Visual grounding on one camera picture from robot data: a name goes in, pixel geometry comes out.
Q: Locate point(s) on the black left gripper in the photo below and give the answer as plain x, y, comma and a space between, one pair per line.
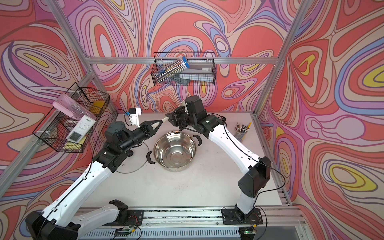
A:
145, 131

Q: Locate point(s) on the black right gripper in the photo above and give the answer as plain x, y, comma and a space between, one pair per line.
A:
175, 116

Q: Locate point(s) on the stainless steel pot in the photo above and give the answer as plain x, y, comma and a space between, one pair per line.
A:
174, 151

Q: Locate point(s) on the glass pot lid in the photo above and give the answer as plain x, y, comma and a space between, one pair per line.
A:
136, 161

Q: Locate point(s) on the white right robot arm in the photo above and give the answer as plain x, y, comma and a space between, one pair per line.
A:
256, 170

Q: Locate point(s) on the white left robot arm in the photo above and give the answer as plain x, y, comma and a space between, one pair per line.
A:
57, 221

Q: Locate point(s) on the yellow object in basket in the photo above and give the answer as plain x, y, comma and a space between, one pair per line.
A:
97, 107

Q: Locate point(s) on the white box in basket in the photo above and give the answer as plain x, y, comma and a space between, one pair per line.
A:
198, 72

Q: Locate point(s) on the pack of pencils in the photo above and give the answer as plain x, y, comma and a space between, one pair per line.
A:
166, 72

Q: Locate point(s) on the white calculator device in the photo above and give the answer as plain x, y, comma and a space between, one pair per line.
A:
81, 129

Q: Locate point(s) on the pink case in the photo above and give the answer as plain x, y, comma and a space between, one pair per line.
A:
69, 107

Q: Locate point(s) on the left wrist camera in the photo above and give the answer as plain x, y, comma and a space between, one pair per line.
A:
134, 114

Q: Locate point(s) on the black wire basket back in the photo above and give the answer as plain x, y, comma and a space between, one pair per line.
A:
192, 57

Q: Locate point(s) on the black wire basket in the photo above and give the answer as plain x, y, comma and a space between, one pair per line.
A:
192, 57
56, 126

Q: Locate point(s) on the black wire basket left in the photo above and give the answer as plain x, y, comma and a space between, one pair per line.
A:
56, 126

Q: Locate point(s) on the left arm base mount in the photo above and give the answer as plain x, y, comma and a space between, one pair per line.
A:
125, 216

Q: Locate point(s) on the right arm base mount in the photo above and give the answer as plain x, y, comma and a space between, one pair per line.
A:
233, 216

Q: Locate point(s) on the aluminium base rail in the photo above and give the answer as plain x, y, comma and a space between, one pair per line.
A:
206, 223

